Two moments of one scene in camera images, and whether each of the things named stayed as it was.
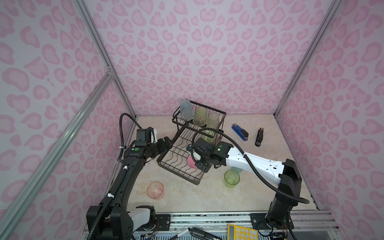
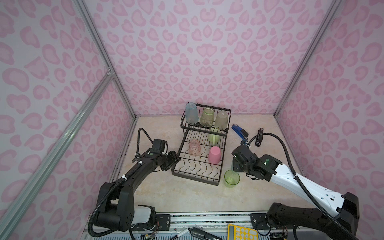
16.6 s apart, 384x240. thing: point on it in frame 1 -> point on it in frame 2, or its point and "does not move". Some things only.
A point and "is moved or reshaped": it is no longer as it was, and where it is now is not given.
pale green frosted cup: [213, 120] -> [221, 121]
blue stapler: [243, 133] does not move
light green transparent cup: [200, 118] -> [207, 118]
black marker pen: [198, 232] does not move
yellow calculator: [236, 232] does not move
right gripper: [201, 167] -> [235, 162]
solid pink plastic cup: [191, 162] is moved or reshaped
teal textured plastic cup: [186, 111] -> [191, 113]
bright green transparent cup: [231, 177] does not move
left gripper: [162, 147] -> [174, 158]
